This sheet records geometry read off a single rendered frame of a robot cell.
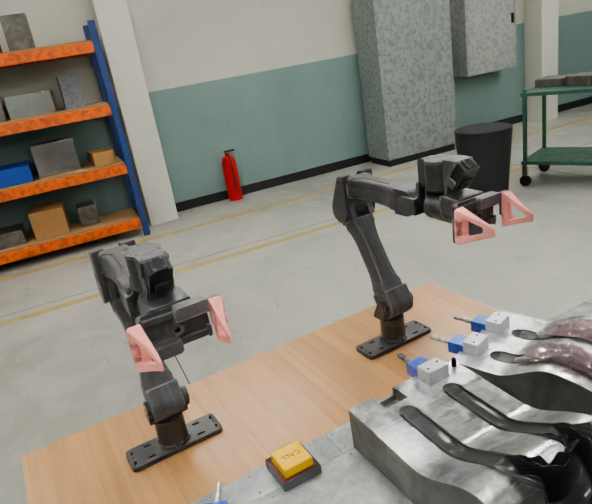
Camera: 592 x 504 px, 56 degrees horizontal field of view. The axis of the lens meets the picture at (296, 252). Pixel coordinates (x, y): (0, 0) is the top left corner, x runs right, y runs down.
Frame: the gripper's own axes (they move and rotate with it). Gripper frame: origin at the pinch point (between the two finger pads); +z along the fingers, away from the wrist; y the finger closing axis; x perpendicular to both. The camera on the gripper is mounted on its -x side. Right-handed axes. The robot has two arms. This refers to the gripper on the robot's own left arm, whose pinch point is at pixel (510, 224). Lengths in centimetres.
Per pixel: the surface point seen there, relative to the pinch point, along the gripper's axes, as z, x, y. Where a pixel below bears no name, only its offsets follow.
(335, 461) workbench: -10, 40, -36
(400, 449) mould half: 2.8, 31.4, -30.5
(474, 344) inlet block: -12.7, 31.9, 3.0
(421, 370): -9.3, 28.7, -14.9
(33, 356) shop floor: -288, 125, -91
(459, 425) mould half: 4.6, 31.4, -18.6
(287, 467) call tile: -11, 36, -46
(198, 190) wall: -528, 111, 111
